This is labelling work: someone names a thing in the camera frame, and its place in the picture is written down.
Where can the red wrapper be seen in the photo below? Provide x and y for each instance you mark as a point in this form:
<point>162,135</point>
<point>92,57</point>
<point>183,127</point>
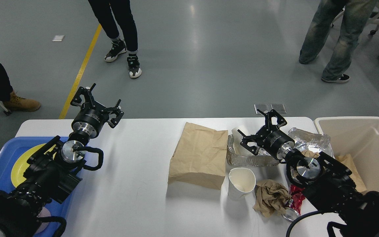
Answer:
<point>297,198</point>

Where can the aluminium foil tray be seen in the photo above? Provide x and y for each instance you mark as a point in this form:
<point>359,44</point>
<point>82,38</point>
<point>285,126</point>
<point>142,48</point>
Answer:
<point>235,159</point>

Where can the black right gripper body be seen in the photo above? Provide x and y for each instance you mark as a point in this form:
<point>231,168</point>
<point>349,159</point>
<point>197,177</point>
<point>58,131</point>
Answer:
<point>275,143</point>

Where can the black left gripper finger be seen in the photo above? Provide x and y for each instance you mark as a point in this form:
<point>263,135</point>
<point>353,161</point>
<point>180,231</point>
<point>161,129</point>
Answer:
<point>112,115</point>
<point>84,99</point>

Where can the brown paper bag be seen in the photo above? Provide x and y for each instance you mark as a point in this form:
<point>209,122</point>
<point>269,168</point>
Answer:
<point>199,157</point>

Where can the metal can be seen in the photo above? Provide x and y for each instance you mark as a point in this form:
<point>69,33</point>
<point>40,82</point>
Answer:
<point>290,214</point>

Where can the yellow plate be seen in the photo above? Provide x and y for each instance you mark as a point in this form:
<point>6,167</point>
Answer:
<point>20,166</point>

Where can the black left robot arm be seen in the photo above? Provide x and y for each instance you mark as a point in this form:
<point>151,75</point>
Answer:
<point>52,174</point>

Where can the beige plastic bin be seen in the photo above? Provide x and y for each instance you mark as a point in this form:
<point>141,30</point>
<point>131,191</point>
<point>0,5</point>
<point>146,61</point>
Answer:
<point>359,137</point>

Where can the brown paper in bin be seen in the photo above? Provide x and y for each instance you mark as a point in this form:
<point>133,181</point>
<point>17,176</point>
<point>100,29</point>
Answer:
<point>348,161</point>

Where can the white floor marker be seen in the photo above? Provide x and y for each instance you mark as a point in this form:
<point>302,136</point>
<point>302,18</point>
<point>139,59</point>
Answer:
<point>58,38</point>

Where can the person in dark jeans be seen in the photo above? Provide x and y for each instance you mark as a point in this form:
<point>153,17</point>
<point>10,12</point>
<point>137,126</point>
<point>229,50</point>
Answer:
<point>116,19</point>

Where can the crumpled brown paper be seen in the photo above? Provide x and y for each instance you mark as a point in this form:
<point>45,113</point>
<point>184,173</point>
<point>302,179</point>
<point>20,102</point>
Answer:
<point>271,197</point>

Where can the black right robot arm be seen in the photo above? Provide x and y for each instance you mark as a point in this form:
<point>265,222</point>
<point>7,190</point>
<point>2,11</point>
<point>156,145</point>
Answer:
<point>324,180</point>

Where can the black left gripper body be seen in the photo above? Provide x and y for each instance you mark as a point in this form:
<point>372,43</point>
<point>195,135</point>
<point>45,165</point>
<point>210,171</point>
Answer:
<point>89,122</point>

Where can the crumpled foil sheet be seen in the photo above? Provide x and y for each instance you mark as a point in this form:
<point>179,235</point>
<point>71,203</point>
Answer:
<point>310,141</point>

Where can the white paper cup in tray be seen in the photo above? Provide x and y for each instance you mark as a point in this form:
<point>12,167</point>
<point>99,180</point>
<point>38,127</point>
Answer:
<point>240,150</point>

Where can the blue plastic tray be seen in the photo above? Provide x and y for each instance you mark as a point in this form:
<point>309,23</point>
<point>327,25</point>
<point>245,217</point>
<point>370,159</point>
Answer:
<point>9,154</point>

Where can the metal floor socket plates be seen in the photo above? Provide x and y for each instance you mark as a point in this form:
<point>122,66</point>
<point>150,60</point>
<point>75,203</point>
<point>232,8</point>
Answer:
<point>280,108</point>

